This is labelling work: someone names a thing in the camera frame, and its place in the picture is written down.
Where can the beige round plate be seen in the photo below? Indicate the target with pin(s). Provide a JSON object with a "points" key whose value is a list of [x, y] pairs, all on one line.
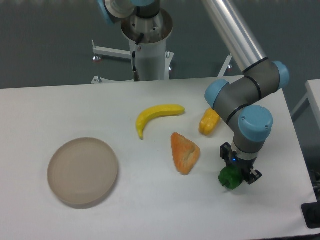
{"points": [[83, 172]]}

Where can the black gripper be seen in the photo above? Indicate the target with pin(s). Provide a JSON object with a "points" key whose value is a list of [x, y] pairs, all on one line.
{"points": [[246, 166]]}

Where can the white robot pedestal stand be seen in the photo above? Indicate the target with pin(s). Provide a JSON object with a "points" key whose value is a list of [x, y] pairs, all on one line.
{"points": [[147, 37]]}

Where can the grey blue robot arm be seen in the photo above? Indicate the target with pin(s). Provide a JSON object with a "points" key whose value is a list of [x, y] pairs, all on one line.
{"points": [[235, 103]]}

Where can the yellow toy pepper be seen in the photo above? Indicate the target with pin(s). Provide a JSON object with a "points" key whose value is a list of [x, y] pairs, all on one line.
{"points": [[208, 122]]}

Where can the white side table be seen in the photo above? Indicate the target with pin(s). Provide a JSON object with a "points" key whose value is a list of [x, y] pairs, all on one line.
{"points": [[311, 98]]}

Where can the green toy pepper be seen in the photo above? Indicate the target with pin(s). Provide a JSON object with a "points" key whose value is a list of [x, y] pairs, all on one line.
{"points": [[230, 177]]}

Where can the yellow toy banana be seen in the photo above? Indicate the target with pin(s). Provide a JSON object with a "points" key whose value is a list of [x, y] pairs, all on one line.
{"points": [[157, 111]]}

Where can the black clamp at table edge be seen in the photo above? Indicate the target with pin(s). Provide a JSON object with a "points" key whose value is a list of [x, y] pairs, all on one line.
{"points": [[311, 214]]}

